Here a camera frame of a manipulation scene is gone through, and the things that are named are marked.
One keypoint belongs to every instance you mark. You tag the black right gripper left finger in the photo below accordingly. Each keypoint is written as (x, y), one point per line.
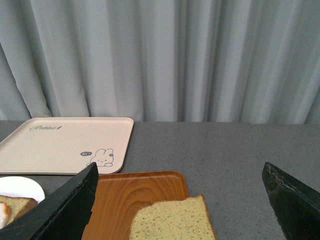
(63, 215)

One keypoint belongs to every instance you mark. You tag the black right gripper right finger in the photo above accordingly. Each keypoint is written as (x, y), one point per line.
(295, 204)

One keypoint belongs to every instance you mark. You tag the white round plate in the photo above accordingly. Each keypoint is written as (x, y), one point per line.
(18, 186)

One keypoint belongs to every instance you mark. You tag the bread slice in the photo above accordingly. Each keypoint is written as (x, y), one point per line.
(18, 206)
(186, 219)

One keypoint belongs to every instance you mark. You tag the brown wooden tray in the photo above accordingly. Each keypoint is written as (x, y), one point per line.
(119, 196)

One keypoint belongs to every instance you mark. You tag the beige rabbit tray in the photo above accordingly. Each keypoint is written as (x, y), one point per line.
(66, 145)

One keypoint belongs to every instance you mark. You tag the grey curtain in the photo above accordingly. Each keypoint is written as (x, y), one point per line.
(252, 61)

